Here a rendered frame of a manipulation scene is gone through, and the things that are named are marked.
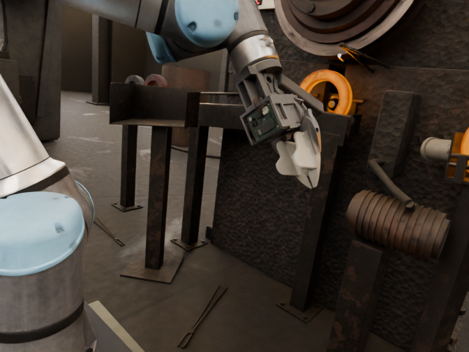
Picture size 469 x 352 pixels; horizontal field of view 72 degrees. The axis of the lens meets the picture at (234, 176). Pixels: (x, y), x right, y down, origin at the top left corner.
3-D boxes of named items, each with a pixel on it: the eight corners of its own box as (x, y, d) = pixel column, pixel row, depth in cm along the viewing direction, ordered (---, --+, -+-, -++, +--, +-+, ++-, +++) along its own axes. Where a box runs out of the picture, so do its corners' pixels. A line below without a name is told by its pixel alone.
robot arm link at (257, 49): (250, 62, 60) (282, 34, 55) (259, 84, 60) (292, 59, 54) (221, 60, 55) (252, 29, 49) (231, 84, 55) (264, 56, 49)
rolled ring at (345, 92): (354, 71, 97) (359, 72, 100) (300, 67, 108) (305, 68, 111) (342, 133, 102) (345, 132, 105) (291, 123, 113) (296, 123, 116)
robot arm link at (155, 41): (144, 3, 44) (220, -13, 47) (140, 20, 54) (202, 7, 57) (163, 63, 46) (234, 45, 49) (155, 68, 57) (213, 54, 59)
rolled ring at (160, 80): (164, 73, 155) (169, 74, 157) (142, 74, 166) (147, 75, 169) (164, 112, 158) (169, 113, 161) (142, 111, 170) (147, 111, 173)
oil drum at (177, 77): (183, 136, 449) (189, 68, 425) (214, 145, 413) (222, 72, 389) (147, 137, 405) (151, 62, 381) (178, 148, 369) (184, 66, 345)
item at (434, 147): (436, 160, 84) (441, 137, 83) (469, 166, 76) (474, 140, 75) (417, 159, 83) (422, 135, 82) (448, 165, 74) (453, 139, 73)
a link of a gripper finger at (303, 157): (297, 194, 50) (274, 139, 51) (317, 186, 54) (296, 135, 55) (313, 188, 48) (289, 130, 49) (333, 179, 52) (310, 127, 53)
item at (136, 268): (128, 248, 146) (134, 83, 127) (185, 258, 144) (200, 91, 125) (106, 274, 127) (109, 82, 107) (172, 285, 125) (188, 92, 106)
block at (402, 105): (375, 167, 104) (394, 91, 98) (402, 174, 100) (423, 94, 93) (363, 172, 96) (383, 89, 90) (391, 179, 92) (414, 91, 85)
